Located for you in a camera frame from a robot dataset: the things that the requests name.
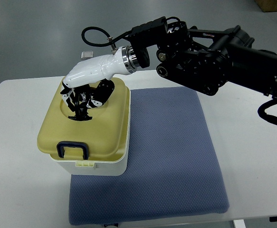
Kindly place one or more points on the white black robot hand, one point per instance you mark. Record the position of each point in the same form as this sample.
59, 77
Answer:
89, 85

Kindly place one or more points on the yellow storage box lid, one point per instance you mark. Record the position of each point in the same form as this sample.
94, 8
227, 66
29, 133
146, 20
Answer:
105, 134

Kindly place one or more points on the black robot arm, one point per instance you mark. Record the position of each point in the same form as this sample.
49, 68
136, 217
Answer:
204, 60

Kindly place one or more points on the white storage box base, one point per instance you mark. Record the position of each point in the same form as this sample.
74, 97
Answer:
99, 168

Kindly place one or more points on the brown cardboard box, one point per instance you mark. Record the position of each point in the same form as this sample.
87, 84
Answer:
267, 5

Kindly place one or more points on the upper clear plastic floor tile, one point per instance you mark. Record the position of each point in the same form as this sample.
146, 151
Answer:
87, 54

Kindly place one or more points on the blue grey cushion mat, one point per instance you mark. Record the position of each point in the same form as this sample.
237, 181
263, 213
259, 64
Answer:
172, 168

